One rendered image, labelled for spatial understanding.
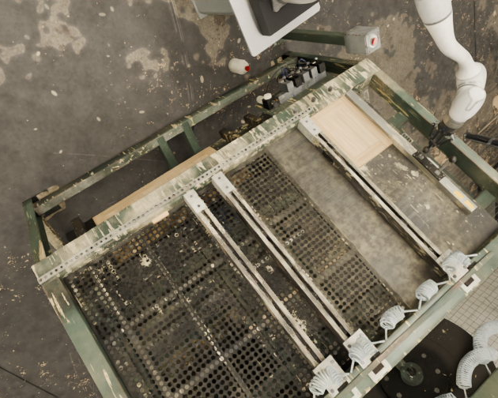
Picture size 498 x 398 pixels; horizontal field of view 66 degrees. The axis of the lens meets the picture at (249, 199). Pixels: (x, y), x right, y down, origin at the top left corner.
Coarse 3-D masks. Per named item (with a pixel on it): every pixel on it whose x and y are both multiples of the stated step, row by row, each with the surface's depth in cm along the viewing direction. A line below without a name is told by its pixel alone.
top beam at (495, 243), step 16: (496, 240) 184; (480, 256) 181; (496, 256) 181; (480, 272) 177; (448, 288) 174; (448, 304) 171; (432, 320) 168; (384, 336) 169; (416, 336) 164; (400, 352) 162; (368, 384) 156
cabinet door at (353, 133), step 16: (320, 112) 222; (336, 112) 223; (352, 112) 223; (320, 128) 217; (336, 128) 218; (352, 128) 218; (368, 128) 218; (336, 144) 213; (352, 144) 214; (368, 144) 214; (384, 144) 214; (352, 160) 209; (368, 160) 210
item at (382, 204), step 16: (304, 128) 212; (320, 144) 208; (336, 160) 204; (352, 176) 200; (368, 192) 196; (384, 208) 192; (400, 224) 189; (416, 240) 186; (432, 256) 183; (464, 256) 167; (464, 272) 176; (464, 288) 173
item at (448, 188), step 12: (348, 96) 226; (360, 108) 222; (372, 120) 220; (384, 120) 219; (384, 132) 217; (396, 132) 216; (396, 144) 214; (408, 144) 213; (408, 156) 212; (420, 168) 210; (432, 180) 207; (444, 180) 204; (444, 192) 205; (456, 204) 202
